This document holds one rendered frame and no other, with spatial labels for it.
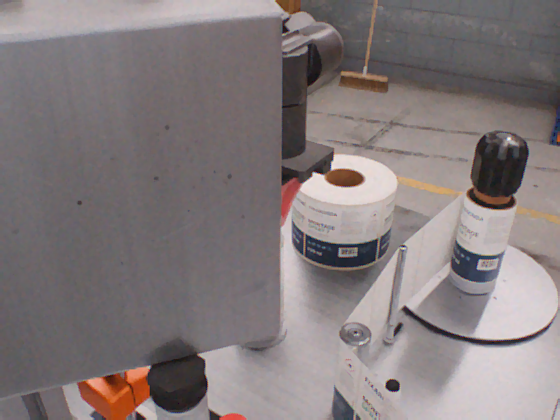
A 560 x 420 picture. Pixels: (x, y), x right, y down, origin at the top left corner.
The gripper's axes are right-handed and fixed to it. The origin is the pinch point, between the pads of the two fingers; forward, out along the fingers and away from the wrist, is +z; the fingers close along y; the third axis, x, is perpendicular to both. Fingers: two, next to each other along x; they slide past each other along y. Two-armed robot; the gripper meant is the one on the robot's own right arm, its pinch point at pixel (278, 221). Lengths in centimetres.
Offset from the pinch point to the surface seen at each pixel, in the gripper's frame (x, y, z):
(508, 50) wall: -414, 63, 83
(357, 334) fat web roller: -0.5, -10.8, 12.0
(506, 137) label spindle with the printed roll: -41.1, -14.9, 1.1
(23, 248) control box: 32.9, -8.8, -19.4
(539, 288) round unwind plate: -46, -26, 30
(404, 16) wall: -405, 151, 67
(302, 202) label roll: -30.9, 16.1, 18.4
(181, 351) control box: 27.7, -12.5, -10.7
